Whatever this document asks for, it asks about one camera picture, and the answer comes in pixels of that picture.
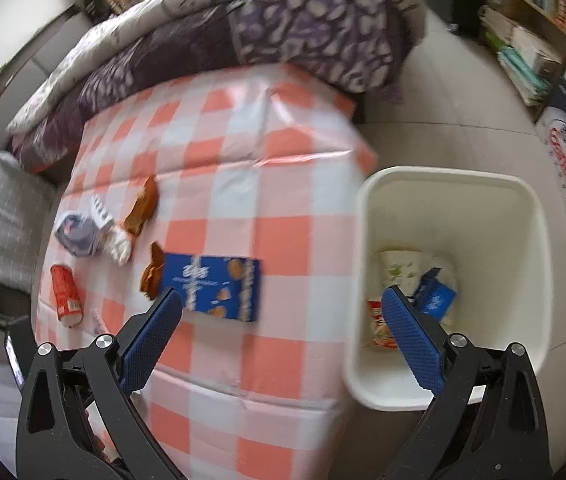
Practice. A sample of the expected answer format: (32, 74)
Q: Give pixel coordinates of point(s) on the purple patterned bed sheet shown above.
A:
(357, 46)

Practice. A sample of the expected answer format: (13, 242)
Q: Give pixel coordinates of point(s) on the red white checkered tablecloth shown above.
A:
(259, 162)

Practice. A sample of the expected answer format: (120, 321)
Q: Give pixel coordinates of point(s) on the blue cookie box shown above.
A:
(222, 286)

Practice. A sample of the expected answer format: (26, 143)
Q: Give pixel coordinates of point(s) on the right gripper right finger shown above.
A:
(486, 420)

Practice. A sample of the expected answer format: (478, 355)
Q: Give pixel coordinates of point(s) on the white plastic trash bin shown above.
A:
(488, 234)

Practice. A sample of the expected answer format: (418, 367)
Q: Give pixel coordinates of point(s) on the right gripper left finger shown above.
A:
(77, 419)

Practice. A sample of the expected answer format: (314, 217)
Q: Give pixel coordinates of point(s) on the red snack cup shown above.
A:
(68, 304)

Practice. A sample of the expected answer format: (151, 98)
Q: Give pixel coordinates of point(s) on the orange peel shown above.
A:
(143, 209)
(150, 283)

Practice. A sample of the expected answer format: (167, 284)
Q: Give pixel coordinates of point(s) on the white grey patterned quilt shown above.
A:
(106, 39)

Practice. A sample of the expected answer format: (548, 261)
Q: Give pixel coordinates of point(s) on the small blue carton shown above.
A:
(433, 297)

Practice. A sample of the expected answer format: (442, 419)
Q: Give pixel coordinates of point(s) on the red white snack wrapper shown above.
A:
(381, 335)

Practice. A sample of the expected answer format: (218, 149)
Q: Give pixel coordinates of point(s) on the white floral paper cup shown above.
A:
(403, 268)

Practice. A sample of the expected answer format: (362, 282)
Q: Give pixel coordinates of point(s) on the wooden bookshelf with books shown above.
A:
(529, 39)

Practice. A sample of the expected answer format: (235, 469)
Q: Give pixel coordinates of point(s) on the grey checkered covered nightstand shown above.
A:
(25, 204)

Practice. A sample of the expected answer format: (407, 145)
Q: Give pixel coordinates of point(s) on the crumpled blue grey wrapper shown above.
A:
(77, 234)

